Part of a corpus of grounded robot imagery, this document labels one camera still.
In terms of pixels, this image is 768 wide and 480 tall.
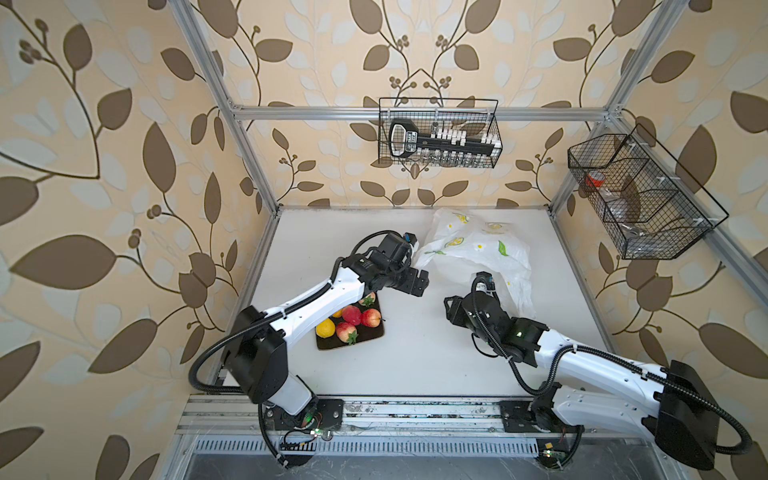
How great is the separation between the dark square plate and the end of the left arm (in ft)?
0.75

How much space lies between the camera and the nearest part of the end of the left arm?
59 centimetres

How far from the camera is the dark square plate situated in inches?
33.9
